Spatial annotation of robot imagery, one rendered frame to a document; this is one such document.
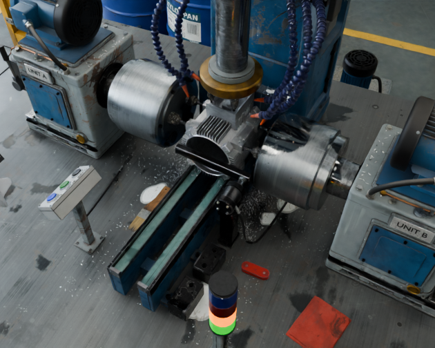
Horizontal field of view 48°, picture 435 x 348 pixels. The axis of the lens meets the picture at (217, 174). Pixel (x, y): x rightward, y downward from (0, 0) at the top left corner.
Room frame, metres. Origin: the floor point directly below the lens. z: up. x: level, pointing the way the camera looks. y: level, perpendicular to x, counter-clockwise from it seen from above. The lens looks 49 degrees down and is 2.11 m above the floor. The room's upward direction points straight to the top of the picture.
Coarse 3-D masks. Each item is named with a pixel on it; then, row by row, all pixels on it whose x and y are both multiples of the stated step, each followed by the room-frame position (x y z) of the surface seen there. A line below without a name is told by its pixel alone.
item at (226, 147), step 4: (252, 108) 1.14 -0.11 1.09; (256, 108) 1.14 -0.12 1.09; (252, 112) 1.13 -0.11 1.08; (256, 112) 1.13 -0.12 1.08; (188, 128) 1.06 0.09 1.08; (192, 128) 1.04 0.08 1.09; (188, 132) 1.03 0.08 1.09; (192, 132) 1.04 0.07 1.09; (188, 136) 1.03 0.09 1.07; (224, 144) 0.98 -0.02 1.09; (228, 144) 0.98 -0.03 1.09; (224, 148) 0.97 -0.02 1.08; (228, 148) 0.97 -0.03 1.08; (232, 148) 0.98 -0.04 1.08; (228, 152) 0.97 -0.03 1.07; (188, 160) 1.04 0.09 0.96; (192, 164) 1.03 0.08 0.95; (224, 176) 0.97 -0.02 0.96; (228, 176) 0.97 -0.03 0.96
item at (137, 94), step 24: (120, 72) 1.23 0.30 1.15; (144, 72) 1.21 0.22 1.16; (168, 72) 1.22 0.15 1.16; (120, 96) 1.16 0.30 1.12; (144, 96) 1.14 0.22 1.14; (168, 96) 1.13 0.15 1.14; (192, 96) 1.21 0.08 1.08; (120, 120) 1.13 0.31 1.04; (144, 120) 1.09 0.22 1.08; (168, 120) 1.11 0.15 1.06; (168, 144) 1.10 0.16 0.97
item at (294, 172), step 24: (288, 120) 1.00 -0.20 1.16; (312, 120) 1.02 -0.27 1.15; (264, 144) 0.94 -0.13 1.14; (288, 144) 0.92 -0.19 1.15; (312, 144) 0.92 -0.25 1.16; (336, 144) 0.92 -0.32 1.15; (264, 168) 0.89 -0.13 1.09; (288, 168) 0.87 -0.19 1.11; (312, 168) 0.86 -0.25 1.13; (336, 168) 0.89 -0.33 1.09; (264, 192) 0.90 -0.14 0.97; (288, 192) 0.85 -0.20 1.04; (312, 192) 0.83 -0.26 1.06; (336, 192) 0.85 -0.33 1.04
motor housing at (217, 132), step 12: (204, 120) 1.10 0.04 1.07; (216, 120) 1.07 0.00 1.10; (204, 132) 1.01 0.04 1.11; (216, 132) 1.01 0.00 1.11; (228, 132) 1.04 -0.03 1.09; (240, 132) 1.06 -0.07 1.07; (252, 132) 1.07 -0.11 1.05; (192, 144) 1.07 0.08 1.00; (204, 144) 1.10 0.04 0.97; (216, 144) 1.12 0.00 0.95; (252, 144) 1.06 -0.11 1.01; (216, 156) 1.07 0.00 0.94; (228, 156) 0.97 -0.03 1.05; (240, 156) 1.00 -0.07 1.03; (204, 168) 1.02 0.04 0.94
